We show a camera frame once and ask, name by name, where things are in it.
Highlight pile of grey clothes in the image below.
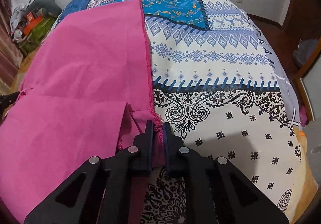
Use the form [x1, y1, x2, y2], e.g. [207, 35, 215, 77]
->
[10, 0, 62, 32]

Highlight yellow orange fleece blanket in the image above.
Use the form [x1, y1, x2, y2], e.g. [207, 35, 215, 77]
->
[286, 126, 318, 223]

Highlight pink pants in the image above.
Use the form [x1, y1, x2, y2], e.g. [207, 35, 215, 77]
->
[1, 0, 161, 222]

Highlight green storage bag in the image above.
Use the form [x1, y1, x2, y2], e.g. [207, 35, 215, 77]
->
[18, 17, 56, 57]

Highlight red gold striped curtain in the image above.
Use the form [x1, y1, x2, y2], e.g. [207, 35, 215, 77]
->
[0, 0, 23, 94]

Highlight orange box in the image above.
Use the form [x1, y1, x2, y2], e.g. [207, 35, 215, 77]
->
[23, 12, 43, 35]

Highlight blue patchwork bed quilt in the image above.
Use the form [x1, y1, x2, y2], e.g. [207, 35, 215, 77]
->
[58, 0, 301, 221]

